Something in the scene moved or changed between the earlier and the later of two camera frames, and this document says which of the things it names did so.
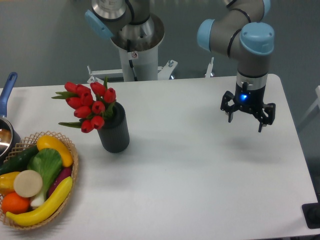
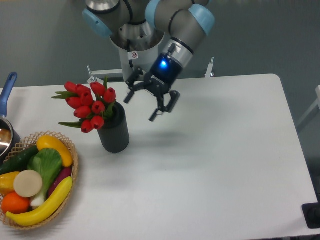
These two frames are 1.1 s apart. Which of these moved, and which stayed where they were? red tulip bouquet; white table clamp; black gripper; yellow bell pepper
Moved: black gripper
Stayed: white table clamp; red tulip bouquet; yellow bell pepper
